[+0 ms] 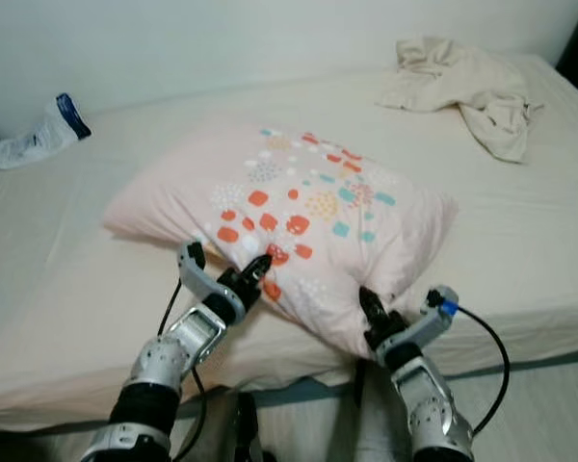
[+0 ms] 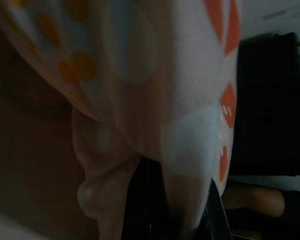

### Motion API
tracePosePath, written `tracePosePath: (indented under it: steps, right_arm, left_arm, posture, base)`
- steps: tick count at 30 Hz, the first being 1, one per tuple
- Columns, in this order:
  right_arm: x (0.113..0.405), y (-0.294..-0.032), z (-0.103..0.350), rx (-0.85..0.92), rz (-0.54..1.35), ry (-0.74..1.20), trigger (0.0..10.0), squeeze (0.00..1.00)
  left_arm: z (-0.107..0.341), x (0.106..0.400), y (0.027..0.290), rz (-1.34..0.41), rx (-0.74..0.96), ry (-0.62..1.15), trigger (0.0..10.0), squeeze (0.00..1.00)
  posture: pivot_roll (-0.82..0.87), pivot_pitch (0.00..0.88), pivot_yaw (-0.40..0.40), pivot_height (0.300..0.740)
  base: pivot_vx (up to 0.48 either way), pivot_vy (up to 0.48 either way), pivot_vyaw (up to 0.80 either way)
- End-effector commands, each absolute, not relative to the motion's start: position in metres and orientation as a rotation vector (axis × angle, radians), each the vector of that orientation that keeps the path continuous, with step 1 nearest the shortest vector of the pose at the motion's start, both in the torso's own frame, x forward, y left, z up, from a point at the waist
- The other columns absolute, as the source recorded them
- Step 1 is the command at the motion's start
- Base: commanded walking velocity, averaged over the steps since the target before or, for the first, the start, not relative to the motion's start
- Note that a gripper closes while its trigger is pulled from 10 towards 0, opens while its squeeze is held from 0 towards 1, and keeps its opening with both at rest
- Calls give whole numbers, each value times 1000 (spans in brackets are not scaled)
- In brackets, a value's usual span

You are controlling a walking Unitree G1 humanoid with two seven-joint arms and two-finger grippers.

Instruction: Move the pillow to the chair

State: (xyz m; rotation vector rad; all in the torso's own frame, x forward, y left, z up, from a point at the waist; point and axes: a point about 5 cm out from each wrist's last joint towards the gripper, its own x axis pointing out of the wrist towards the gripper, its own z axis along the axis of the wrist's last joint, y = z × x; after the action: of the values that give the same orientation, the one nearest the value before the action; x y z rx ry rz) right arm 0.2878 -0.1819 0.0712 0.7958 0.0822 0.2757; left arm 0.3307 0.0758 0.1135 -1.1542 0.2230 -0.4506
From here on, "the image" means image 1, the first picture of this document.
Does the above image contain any pink patterned pillow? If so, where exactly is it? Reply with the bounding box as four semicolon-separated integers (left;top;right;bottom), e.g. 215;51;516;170
104;123;460;359

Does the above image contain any robot right leg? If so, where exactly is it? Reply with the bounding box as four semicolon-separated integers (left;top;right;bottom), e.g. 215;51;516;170
352;361;425;462

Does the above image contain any robot leg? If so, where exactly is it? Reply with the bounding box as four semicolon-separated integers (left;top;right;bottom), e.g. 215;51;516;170
236;390;266;462
352;361;425;462

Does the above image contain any robot left leg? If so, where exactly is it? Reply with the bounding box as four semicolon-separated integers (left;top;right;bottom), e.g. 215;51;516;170
236;390;266;462

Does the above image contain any bed with beige sheet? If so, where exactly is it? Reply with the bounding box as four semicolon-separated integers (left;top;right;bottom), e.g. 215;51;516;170
0;53;578;434

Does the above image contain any beige crumpled cloth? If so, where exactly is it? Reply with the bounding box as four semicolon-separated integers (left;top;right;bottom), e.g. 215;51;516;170
376;37;545;164

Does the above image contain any clear plastic bag blue edge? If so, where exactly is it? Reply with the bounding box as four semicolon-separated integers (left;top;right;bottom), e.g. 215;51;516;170
0;92;92;172

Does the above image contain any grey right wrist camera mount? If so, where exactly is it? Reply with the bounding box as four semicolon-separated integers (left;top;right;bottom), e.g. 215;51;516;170
409;286;461;343

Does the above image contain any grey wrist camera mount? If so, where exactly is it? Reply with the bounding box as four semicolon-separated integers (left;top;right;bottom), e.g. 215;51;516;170
409;286;461;343
178;241;223;299

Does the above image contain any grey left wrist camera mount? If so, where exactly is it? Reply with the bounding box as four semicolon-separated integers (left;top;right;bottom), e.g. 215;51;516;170
178;241;223;299

